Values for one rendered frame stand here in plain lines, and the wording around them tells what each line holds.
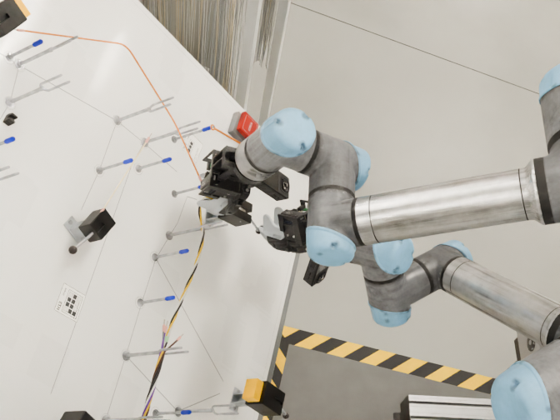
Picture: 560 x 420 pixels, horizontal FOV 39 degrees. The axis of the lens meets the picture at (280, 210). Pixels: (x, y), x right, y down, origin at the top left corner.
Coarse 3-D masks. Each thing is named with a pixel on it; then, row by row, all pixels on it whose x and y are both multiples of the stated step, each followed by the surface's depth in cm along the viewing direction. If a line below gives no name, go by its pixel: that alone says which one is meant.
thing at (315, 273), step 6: (312, 264) 154; (318, 264) 153; (306, 270) 156; (312, 270) 154; (318, 270) 154; (324, 270) 157; (306, 276) 157; (312, 276) 155; (318, 276) 156; (324, 276) 158; (312, 282) 156; (318, 282) 158
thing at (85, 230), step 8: (104, 208) 128; (88, 216) 129; (96, 216) 127; (104, 216) 128; (64, 224) 130; (72, 224) 131; (80, 224) 130; (88, 224) 126; (96, 224) 126; (104, 224) 128; (112, 224) 129; (72, 232) 131; (80, 232) 130; (88, 232) 127; (96, 232) 126; (104, 232) 127; (80, 240) 132; (88, 240) 128; (96, 240) 127; (72, 248) 124
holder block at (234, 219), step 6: (246, 204) 156; (240, 210) 154; (246, 210) 156; (222, 216) 153; (228, 216) 153; (234, 216) 152; (240, 216) 153; (246, 216) 155; (228, 222) 156; (234, 222) 156; (240, 222) 156; (246, 222) 155
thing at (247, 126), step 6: (246, 114) 170; (240, 120) 169; (246, 120) 170; (252, 120) 172; (240, 126) 168; (246, 126) 169; (252, 126) 171; (240, 132) 169; (246, 132) 169; (252, 132) 171
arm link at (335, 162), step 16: (320, 144) 125; (336, 144) 127; (352, 144) 129; (320, 160) 125; (336, 160) 125; (352, 160) 127; (368, 160) 129; (320, 176) 124; (336, 176) 124; (352, 176) 126
